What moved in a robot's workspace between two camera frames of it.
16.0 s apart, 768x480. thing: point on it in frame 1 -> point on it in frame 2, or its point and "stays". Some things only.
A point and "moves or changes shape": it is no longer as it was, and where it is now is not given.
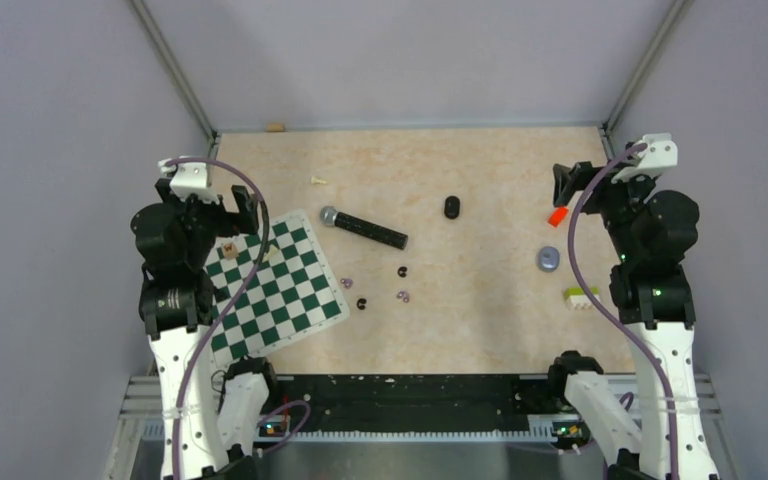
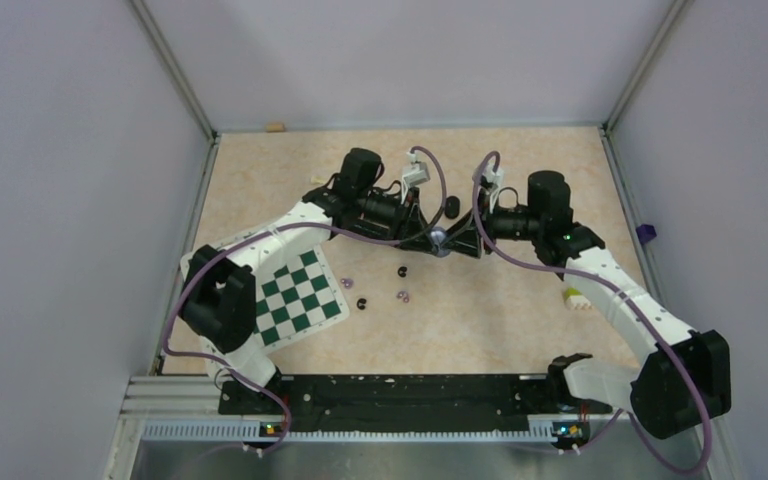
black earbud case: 452,207 stays
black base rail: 419,403 stays
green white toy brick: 576,299 stays
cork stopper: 277,127 stays
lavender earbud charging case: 548,259 moves or changes shape
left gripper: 245,218 -> 421,242
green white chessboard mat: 285,299 stays
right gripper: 605,184 -> 465,238
